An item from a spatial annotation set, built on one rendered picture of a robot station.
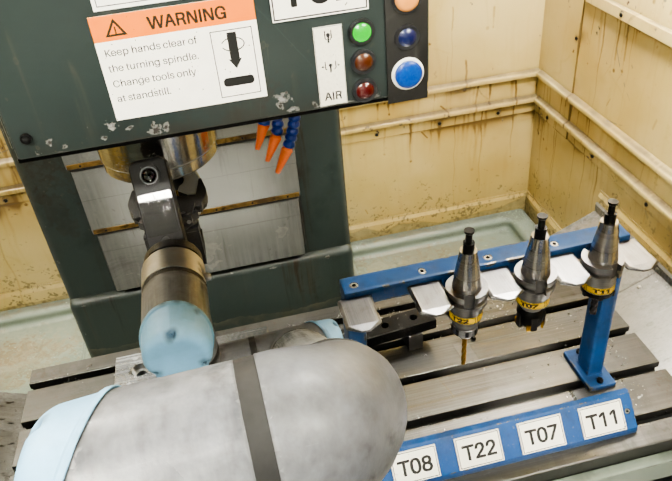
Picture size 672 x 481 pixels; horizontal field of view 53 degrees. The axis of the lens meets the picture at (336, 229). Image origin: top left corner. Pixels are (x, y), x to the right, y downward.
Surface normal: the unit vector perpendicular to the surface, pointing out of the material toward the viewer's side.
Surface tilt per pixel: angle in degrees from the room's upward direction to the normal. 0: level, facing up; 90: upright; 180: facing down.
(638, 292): 24
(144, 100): 90
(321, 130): 90
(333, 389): 33
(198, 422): 15
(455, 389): 0
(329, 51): 90
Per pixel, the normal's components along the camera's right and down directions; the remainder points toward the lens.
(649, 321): -0.47, -0.66
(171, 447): 0.03, -0.52
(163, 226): 0.12, 0.11
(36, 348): -0.08, -0.81
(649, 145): -0.97, 0.19
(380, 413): 0.80, -0.34
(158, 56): 0.22, 0.55
